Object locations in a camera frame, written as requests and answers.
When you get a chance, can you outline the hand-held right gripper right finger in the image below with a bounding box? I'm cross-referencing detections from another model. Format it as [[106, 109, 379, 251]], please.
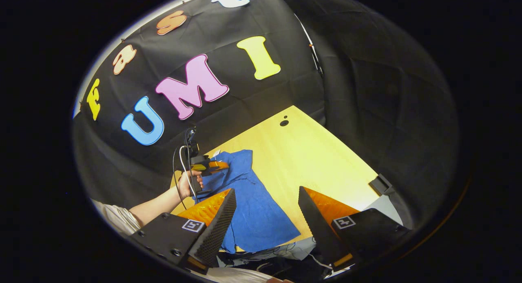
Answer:
[[298, 186, 412, 272]]

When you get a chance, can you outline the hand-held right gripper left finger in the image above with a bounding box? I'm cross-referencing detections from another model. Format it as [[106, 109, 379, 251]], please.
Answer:
[[128, 188, 237, 275]]

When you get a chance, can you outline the blue corduroy shirt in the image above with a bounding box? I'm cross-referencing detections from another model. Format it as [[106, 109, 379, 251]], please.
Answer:
[[194, 149, 301, 254]]

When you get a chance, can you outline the black table clamp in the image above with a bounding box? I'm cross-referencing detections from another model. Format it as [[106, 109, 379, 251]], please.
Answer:
[[369, 173, 395, 196]]

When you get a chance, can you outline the person's white shirt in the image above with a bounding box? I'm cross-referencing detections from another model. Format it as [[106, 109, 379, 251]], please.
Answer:
[[91, 199, 142, 237]]

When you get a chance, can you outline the white cable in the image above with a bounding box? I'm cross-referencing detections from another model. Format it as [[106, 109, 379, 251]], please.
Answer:
[[179, 146, 197, 199]]

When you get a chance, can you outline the black cable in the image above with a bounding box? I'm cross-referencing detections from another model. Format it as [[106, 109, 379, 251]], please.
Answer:
[[172, 146, 183, 211]]

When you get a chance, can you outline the bundle of black cables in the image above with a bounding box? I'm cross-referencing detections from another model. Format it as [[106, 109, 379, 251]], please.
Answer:
[[218, 243, 339, 276]]

